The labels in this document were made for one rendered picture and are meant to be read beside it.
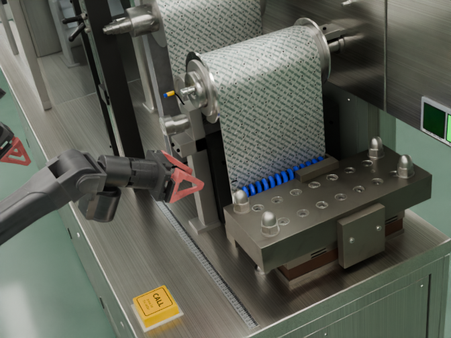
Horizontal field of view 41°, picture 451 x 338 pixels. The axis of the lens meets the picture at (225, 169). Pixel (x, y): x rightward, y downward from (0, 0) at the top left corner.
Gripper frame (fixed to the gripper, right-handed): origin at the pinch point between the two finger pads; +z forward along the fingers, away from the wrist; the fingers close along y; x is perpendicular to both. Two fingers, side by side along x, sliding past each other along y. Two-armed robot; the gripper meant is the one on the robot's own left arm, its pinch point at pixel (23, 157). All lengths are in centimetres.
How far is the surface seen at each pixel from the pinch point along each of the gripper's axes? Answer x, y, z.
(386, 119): -68, -41, 47
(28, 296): 56, 83, 89
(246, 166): -31, -48, 14
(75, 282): 39, 78, 98
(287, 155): -39, -50, 20
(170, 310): 0, -58, 15
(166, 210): -13.1, -26.1, 24.3
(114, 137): -18.5, 0.9, 16.3
